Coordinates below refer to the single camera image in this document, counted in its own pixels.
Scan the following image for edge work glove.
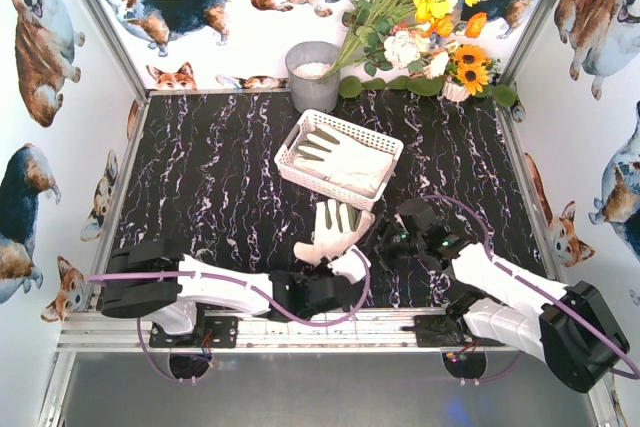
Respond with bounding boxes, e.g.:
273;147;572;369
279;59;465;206
293;199;375;266

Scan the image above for white plastic storage basket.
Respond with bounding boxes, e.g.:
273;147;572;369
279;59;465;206
274;110;404;211

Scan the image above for artificial flower bouquet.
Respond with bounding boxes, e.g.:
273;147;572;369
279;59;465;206
333;0;525;107

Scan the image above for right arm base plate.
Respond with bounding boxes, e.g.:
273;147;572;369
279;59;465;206
400;315;503;348

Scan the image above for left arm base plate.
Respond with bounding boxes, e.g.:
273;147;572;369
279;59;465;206
149;316;239;349

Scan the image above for grey metal bucket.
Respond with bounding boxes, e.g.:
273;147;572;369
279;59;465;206
285;41;340;113

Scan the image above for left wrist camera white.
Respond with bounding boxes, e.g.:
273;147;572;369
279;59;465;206
328;246;371;285

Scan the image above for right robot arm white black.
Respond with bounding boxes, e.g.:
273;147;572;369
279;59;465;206
359;198;639;393

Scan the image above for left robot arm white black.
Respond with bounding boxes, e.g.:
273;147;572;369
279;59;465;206
89;239;370;336

